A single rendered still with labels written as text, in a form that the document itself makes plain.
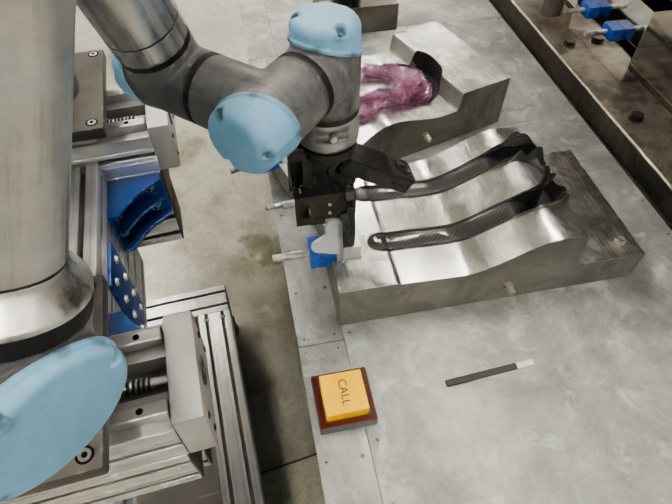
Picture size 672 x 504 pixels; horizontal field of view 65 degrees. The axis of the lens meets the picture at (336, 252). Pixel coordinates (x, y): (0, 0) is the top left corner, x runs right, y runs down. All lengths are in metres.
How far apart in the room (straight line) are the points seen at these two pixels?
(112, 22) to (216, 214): 1.65
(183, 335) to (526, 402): 0.48
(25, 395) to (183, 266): 1.68
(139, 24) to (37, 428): 0.33
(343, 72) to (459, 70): 0.63
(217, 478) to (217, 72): 1.05
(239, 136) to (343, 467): 0.46
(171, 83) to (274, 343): 1.29
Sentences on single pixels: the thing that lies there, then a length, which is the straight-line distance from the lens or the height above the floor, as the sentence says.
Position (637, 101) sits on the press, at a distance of 1.46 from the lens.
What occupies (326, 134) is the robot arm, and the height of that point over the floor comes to 1.14.
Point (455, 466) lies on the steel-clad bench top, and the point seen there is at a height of 0.80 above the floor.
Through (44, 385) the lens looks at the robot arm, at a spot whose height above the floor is 1.25.
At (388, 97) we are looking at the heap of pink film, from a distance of 1.06.
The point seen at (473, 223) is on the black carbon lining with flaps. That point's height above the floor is 0.89.
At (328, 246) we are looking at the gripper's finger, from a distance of 0.75.
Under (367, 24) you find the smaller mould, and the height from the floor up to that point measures 0.82.
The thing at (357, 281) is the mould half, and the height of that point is 0.89.
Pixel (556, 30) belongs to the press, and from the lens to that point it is 1.66.
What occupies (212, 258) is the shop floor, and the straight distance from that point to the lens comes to 1.99.
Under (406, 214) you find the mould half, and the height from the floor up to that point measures 0.89.
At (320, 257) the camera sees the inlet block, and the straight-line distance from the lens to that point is 0.79.
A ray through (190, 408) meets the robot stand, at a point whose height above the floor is 0.99.
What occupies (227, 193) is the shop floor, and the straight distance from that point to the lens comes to 2.21.
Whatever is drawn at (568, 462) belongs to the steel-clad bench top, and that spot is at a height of 0.80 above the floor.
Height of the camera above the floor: 1.52
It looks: 51 degrees down
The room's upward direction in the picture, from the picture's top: straight up
